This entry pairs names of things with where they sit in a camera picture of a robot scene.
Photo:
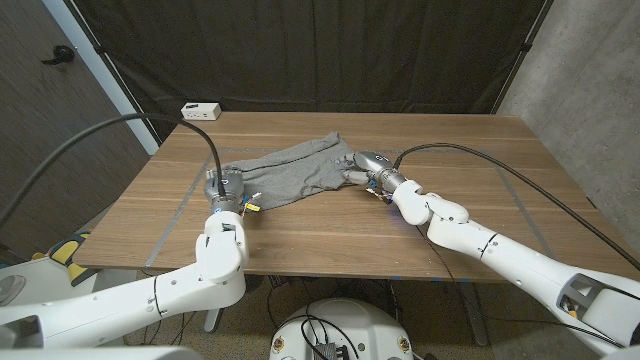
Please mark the black backdrop stand pole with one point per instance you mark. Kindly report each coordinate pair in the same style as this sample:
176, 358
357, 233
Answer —
116, 75
525, 47

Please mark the white power adapter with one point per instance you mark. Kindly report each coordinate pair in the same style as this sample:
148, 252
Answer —
200, 111

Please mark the black round fan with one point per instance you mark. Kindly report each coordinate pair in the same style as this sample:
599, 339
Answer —
255, 283

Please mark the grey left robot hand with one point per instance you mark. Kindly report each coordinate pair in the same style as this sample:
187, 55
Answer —
225, 187

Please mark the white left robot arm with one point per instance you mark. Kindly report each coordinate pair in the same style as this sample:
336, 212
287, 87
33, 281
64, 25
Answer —
125, 305

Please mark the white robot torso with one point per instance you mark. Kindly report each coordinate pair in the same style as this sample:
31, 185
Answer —
100, 353

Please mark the dark wooden door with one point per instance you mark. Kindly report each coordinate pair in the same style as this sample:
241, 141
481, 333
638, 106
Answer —
50, 90

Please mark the yellow and black object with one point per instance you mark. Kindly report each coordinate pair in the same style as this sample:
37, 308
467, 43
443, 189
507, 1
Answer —
65, 250

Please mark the white table leg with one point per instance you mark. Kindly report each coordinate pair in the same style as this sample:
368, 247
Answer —
214, 320

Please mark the black backdrop curtain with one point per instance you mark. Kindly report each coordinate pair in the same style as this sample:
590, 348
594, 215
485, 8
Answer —
325, 50

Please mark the white door frame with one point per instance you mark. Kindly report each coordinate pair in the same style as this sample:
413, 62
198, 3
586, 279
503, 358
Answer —
100, 65

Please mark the grey box on base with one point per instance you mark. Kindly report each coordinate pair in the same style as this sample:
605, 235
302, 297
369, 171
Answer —
330, 351

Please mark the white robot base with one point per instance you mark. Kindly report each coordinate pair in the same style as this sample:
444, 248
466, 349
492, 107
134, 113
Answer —
350, 325

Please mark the grey table leg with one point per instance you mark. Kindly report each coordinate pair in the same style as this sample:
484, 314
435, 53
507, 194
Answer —
474, 315

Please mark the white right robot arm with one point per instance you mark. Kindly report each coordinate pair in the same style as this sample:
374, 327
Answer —
500, 250

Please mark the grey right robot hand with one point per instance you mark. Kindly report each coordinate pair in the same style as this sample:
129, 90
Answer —
372, 165

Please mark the grey shorts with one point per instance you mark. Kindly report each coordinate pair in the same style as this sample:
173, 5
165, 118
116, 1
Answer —
295, 175

